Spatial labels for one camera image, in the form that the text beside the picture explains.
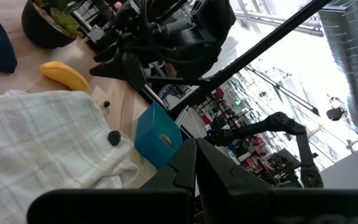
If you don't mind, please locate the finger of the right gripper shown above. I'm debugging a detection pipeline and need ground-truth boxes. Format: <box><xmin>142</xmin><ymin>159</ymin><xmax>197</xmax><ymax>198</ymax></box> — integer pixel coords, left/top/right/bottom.
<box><xmin>89</xmin><ymin>52</ymin><xmax>127</xmax><ymax>78</ymax></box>
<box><xmin>122</xmin><ymin>52</ymin><xmax>147</xmax><ymax>91</ymax></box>

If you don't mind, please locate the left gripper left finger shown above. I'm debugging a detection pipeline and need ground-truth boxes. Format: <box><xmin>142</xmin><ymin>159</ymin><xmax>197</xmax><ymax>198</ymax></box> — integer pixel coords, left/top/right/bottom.
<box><xmin>141</xmin><ymin>139</ymin><xmax>197</xmax><ymax>191</ymax></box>

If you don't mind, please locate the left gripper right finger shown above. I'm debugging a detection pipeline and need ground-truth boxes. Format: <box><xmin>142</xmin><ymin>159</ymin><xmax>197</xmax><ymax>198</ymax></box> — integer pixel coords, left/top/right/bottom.
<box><xmin>196</xmin><ymin>138</ymin><xmax>273</xmax><ymax>224</ymax></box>

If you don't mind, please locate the brown toy kiwi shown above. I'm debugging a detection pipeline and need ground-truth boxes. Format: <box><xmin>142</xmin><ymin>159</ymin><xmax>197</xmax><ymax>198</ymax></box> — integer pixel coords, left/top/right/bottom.
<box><xmin>159</xmin><ymin>134</ymin><xmax>173</xmax><ymax>147</ymax></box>

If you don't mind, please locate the yellow toy banana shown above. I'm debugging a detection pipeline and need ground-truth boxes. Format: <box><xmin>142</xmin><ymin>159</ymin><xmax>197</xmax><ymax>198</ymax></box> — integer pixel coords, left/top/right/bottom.
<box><xmin>40</xmin><ymin>61</ymin><xmax>90</xmax><ymax>92</ymax></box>

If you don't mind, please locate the black toy blackberry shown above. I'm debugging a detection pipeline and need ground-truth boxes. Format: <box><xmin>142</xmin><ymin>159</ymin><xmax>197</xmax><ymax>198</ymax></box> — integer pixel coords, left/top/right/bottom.
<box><xmin>108</xmin><ymin>130</ymin><xmax>122</xmax><ymax>146</ymax></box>

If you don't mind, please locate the teal tupperware container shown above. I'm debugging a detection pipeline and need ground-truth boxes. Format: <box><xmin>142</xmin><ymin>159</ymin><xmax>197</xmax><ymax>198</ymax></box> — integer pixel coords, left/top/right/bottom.
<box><xmin>134</xmin><ymin>101</ymin><xmax>183</xmax><ymax>170</ymax></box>

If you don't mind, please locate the succulent in black pot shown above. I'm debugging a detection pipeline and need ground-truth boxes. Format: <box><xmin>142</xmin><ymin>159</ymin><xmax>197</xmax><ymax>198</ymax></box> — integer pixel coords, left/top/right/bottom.
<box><xmin>21</xmin><ymin>0</ymin><xmax>85</xmax><ymax>50</ymax></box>

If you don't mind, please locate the white plaid towel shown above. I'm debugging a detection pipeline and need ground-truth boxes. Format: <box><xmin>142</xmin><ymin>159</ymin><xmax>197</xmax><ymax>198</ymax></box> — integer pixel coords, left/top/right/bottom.
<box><xmin>0</xmin><ymin>90</ymin><xmax>139</xmax><ymax>224</ymax></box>

